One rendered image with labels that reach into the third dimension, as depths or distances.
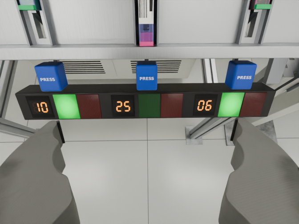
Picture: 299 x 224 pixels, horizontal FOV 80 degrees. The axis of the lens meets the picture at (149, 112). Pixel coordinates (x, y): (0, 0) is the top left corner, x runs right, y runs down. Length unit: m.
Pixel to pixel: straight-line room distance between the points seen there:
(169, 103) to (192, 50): 0.08
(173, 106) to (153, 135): 0.66
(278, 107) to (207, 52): 0.64
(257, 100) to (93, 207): 0.81
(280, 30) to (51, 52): 0.24
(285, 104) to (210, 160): 0.39
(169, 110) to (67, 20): 0.16
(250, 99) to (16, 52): 0.28
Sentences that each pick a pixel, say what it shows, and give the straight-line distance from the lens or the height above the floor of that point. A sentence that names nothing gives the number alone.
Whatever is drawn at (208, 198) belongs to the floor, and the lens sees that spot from 0.94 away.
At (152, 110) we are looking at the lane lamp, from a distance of 0.24.
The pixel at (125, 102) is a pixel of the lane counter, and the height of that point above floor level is 0.66.
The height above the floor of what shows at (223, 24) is 0.73.
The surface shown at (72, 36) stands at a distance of 0.22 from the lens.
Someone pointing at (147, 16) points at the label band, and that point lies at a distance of 0.19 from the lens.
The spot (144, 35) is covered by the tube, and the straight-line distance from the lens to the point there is 0.19.
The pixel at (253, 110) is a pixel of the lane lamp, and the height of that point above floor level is 0.65.
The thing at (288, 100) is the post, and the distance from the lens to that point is 0.77.
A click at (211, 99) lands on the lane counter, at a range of 0.25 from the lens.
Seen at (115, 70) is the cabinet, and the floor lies 0.15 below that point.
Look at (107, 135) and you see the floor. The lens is 0.92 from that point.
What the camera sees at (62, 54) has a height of 0.73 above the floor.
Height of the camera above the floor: 0.88
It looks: 73 degrees down
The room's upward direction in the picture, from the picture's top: 2 degrees clockwise
